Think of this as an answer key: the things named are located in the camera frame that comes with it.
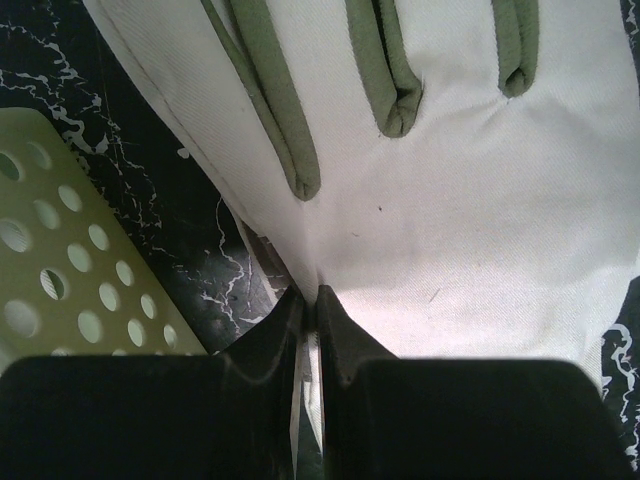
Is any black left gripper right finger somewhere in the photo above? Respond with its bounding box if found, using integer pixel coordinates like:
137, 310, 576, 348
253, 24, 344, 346
317, 286, 634, 479

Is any white glove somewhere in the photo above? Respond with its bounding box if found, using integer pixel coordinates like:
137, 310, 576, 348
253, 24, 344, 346
86, 1, 639, 386

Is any pale green storage basket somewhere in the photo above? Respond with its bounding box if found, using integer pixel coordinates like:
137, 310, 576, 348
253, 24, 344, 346
1, 107, 204, 366

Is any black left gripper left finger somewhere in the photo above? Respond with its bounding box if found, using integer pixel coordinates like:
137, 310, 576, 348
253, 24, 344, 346
1, 289, 305, 479

